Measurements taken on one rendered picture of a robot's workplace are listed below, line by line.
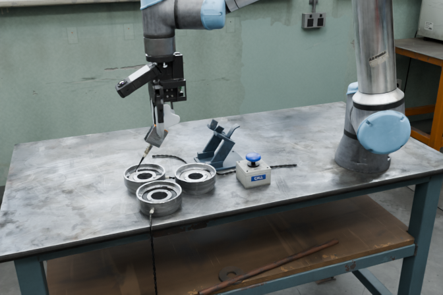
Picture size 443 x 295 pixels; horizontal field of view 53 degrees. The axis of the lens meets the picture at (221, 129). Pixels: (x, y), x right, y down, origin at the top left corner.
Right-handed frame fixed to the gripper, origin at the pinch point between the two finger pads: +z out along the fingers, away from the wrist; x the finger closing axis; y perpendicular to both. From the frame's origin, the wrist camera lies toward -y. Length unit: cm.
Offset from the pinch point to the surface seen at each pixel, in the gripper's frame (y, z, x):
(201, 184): 7.1, 10.0, -13.3
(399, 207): 147, 94, 65
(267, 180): 24.5, 12.0, -14.1
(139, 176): -5.9, 11.0, -1.6
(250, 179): 20.0, 10.8, -14.0
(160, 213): -4.4, 12.1, -18.8
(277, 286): 26, 42, -19
